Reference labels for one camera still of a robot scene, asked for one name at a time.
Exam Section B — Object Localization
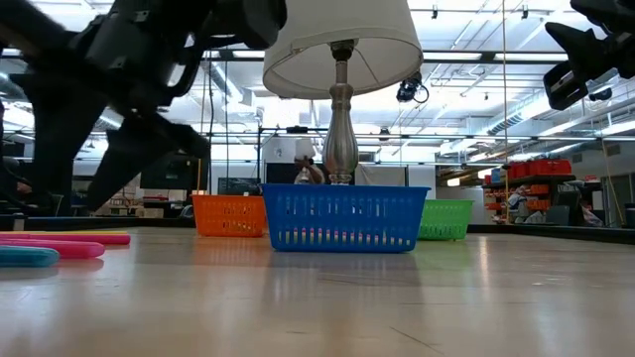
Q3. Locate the black monitor screen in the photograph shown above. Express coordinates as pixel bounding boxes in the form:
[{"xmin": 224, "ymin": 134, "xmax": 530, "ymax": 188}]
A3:
[{"xmin": 139, "ymin": 153, "xmax": 210, "ymax": 191}]

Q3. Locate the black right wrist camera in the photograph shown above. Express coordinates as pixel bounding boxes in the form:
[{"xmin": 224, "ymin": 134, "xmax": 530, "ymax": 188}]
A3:
[{"xmin": 542, "ymin": 60, "xmax": 590, "ymax": 112}]

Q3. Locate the yellow marker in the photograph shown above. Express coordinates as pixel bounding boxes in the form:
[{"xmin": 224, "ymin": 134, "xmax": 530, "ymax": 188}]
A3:
[{"xmin": 0, "ymin": 229, "xmax": 129, "ymax": 235}]

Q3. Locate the person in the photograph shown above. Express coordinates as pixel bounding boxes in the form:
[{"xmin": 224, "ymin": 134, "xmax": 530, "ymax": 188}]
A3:
[{"xmin": 292, "ymin": 138, "xmax": 327, "ymax": 186}]

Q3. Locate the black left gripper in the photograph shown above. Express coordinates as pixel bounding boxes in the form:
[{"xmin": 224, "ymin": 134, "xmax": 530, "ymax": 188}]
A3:
[{"xmin": 9, "ymin": 0, "xmax": 219, "ymax": 215}]

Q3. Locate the black aluminium table frame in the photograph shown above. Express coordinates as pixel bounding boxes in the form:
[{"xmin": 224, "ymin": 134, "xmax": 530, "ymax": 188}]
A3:
[{"xmin": 0, "ymin": 213, "xmax": 635, "ymax": 245}]

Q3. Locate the black rack with storage bins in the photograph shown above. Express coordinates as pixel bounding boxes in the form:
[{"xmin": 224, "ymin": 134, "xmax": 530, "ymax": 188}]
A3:
[{"xmin": 483, "ymin": 158, "xmax": 577, "ymax": 225}]

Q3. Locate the teal marker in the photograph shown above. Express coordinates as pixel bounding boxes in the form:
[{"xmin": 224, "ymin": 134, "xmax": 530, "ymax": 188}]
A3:
[{"xmin": 0, "ymin": 246, "xmax": 62, "ymax": 269}]

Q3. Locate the short pink marker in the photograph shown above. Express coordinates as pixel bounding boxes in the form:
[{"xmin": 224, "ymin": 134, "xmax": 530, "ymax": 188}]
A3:
[{"xmin": 0, "ymin": 239, "xmax": 107, "ymax": 261}]

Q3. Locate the orange plastic basket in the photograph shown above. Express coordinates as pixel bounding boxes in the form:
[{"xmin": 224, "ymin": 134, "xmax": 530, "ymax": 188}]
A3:
[{"xmin": 190, "ymin": 193, "xmax": 269, "ymax": 238}]

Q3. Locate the white shade silver lamp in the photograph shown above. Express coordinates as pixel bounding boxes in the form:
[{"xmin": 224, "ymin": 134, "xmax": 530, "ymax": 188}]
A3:
[{"xmin": 261, "ymin": 0, "xmax": 426, "ymax": 185}]

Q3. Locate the green plastic basket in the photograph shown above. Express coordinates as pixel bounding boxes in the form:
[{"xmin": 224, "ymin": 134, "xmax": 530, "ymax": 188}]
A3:
[{"xmin": 417, "ymin": 198, "xmax": 475, "ymax": 242}]

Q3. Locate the pink red marker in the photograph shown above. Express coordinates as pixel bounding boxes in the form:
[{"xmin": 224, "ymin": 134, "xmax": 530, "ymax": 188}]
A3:
[{"xmin": 0, "ymin": 232, "xmax": 132, "ymax": 246}]

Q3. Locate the black overhead camera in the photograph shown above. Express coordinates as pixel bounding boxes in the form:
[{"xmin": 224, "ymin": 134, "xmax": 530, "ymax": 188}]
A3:
[{"xmin": 395, "ymin": 70, "xmax": 431, "ymax": 105}]

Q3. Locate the blue plastic basket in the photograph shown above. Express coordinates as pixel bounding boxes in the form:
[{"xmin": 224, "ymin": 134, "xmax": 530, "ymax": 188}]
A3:
[{"xmin": 261, "ymin": 182, "xmax": 432, "ymax": 254}]

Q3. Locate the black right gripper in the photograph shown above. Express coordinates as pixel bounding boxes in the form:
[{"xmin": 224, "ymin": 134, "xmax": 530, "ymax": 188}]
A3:
[{"xmin": 544, "ymin": 0, "xmax": 635, "ymax": 83}]

